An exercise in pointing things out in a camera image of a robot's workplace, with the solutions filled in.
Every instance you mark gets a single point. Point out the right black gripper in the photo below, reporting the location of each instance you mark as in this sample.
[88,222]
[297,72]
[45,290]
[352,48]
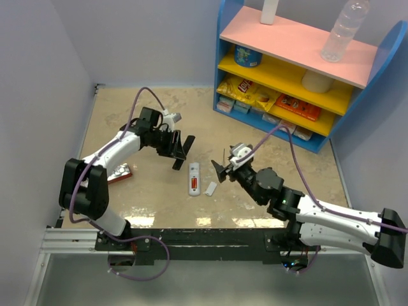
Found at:
[222,172]

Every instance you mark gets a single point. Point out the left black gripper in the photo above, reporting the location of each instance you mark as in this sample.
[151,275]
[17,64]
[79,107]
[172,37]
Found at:
[178,152]

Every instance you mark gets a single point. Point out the clear handle screwdriver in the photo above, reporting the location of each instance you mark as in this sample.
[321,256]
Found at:
[224,157]

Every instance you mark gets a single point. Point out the white battery cover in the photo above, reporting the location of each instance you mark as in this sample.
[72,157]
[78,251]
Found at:
[210,189]

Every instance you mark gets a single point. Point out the white remote control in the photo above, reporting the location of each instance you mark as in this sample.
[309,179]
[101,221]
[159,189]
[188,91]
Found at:
[194,171]

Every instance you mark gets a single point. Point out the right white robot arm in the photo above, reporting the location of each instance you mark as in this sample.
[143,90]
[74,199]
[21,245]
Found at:
[380,235]

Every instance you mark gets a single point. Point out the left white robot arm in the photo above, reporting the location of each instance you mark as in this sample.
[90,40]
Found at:
[84,187]

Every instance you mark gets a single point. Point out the small white box leftmost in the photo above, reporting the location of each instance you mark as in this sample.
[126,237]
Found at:
[225,104]

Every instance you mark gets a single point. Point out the small white box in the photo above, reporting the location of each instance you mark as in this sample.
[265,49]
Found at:
[303,133]
[225,104]
[271,118]
[287,126]
[241,107]

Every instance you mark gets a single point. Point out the red snack packet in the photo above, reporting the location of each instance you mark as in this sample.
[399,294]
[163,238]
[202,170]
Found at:
[121,172]

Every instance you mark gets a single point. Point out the yellow Lays chips bag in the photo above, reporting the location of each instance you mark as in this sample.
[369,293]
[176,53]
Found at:
[248,92]

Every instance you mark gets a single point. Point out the orange snack box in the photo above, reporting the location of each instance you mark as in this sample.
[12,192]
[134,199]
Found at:
[299,107]

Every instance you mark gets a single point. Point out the blue snack can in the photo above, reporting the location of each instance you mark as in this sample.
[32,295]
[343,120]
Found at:
[246,57]

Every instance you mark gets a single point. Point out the blue shelf unit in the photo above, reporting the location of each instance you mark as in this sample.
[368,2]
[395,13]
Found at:
[290,48]

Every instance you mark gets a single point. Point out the white paper roll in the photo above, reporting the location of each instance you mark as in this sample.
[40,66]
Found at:
[316,82]

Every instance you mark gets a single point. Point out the white bottle on shelf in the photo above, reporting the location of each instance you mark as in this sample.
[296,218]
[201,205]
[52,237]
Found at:
[268,12]

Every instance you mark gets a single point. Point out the clear plastic water bottle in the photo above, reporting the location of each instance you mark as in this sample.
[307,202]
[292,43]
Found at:
[345,28]

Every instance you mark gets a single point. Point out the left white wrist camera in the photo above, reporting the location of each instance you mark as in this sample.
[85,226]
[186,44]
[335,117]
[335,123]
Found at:
[171,118]

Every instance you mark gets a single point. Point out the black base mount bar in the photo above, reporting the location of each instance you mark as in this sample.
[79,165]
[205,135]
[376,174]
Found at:
[265,245]

